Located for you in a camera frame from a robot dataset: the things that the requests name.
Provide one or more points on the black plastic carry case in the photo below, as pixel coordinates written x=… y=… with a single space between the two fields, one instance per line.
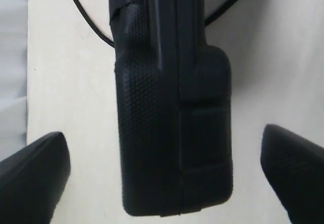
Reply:
x=174 y=108

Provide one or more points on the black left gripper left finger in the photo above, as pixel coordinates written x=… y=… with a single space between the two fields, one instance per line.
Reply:
x=33 y=180

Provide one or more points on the white backdrop curtain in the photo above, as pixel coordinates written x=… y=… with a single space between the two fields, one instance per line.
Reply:
x=14 y=15

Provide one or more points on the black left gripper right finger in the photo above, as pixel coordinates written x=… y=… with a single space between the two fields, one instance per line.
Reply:
x=293 y=167

